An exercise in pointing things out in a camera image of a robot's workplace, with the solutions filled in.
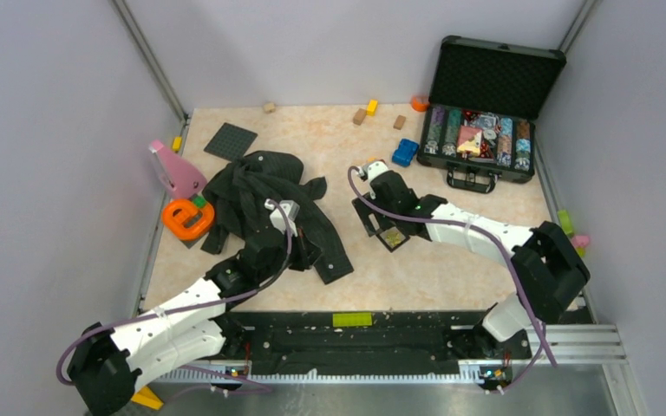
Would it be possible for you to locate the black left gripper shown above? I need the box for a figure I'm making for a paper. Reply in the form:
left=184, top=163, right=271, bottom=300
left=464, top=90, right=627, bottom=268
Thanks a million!
left=258, top=224, right=324, bottom=283

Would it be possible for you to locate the dark pinstriped garment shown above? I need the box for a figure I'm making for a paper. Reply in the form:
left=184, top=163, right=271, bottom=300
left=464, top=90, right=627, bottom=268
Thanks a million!
left=201, top=151, right=354, bottom=284

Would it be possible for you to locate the black square frame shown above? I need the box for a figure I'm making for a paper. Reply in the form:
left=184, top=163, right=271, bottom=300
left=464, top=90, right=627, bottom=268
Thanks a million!
left=352, top=198, right=410, bottom=252

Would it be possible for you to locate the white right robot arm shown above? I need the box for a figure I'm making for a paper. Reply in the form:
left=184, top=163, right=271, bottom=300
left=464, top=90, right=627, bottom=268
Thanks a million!
left=348, top=161, right=591, bottom=357

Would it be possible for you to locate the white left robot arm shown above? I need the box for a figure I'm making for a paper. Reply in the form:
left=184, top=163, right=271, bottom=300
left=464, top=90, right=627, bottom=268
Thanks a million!
left=58, top=229, right=322, bottom=415

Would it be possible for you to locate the blue toy brick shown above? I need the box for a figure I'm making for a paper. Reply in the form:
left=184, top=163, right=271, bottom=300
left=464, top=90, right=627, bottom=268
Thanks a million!
left=391, top=138, right=420, bottom=167

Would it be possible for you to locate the small wooden block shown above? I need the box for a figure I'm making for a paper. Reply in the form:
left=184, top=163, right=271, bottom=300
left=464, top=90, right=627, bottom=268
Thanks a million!
left=393, top=115, right=407, bottom=130

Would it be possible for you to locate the green flat brick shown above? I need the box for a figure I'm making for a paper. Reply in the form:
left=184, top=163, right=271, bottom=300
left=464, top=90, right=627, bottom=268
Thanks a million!
left=332, top=312, right=374, bottom=328

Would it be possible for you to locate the wooden block centre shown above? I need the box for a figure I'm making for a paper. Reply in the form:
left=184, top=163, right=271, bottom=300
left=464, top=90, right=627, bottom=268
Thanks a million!
left=352, top=108, right=367, bottom=126

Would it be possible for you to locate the yellow cube block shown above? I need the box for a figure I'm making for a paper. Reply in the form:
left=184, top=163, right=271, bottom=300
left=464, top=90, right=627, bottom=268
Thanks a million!
left=365, top=100, right=378, bottom=117

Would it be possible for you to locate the orange cylinder cup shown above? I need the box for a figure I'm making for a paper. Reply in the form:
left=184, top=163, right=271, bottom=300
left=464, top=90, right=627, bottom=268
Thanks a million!
left=410, top=95, right=429, bottom=113

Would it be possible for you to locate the black poker chip case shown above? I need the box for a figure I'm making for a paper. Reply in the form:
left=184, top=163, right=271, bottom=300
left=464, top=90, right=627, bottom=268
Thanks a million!
left=416, top=36, right=567, bottom=193

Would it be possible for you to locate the orange curved toy track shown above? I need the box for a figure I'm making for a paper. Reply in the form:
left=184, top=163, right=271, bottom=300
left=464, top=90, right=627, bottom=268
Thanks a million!
left=161, top=197, right=215, bottom=242

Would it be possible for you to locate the grey square baseplate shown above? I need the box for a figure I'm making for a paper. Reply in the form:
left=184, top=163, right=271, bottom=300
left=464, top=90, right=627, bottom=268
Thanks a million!
left=204, top=122, right=258, bottom=162

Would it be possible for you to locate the pink toy ramp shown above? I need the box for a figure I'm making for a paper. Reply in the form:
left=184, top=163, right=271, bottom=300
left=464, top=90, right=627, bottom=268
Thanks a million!
left=148, top=140, right=207, bottom=199

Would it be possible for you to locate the wooden block far left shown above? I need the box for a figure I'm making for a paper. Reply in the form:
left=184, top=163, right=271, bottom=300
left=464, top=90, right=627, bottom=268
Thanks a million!
left=263, top=102, right=277, bottom=114

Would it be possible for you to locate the small yellow brick left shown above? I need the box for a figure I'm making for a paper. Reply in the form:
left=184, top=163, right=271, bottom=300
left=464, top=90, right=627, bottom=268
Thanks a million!
left=172, top=136, right=183, bottom=153

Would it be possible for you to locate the pink and green toy pile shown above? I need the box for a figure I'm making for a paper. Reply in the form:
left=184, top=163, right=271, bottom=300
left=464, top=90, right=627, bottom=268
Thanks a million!
left=557, top=209, right=591, bottom=257

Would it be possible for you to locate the yellow wedge block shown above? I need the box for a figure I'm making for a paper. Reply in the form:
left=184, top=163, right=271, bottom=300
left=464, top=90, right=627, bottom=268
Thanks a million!
left=131, top=387, right=164, bottom=411

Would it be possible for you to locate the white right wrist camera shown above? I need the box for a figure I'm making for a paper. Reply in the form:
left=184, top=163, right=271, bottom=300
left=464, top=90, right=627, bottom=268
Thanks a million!
left=357, top=159, right=390, bottom=183

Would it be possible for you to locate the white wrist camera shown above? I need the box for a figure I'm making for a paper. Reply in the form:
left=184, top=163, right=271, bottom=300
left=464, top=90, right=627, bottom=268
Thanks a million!
left=357, top=159, right=390, bottom=183
left=264, top=198, right=300, bottom=237

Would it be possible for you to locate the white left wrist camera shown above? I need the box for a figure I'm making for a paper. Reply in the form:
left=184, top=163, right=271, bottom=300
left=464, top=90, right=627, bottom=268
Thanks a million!
left=264, top=198, right=300, bottom=237

